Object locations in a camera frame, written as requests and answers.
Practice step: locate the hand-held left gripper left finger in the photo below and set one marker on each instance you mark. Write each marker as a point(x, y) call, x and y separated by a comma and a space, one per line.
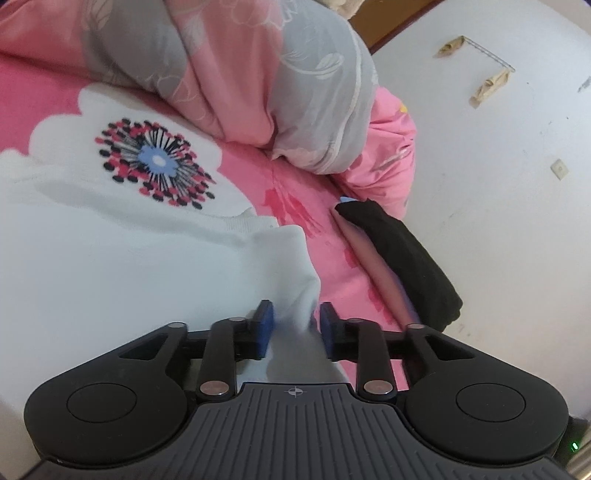
point(267, 330)

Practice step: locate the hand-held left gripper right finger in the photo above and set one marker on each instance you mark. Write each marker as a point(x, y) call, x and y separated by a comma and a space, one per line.
point(327, 332)

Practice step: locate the white sweatshirt with orange print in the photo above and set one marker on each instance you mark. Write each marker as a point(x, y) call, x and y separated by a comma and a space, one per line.
point(138, 267)

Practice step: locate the black folded garment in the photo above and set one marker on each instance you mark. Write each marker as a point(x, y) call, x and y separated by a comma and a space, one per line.
point(406, 258)

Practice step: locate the pink floral bed sheet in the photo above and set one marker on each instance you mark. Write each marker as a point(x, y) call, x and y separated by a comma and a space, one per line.
point(295, 203)

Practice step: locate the pink and grey floral duvet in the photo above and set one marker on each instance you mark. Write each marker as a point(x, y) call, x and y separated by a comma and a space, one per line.
point(231, 69)

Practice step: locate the brown wooden door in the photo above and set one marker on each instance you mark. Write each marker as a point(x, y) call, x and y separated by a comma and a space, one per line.
point(388, 23)

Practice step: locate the wall socket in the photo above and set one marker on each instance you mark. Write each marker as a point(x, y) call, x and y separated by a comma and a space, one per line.
point(559, 170)

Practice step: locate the wall hook rail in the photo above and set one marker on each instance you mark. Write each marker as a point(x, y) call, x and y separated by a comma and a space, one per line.
point(489, 83)

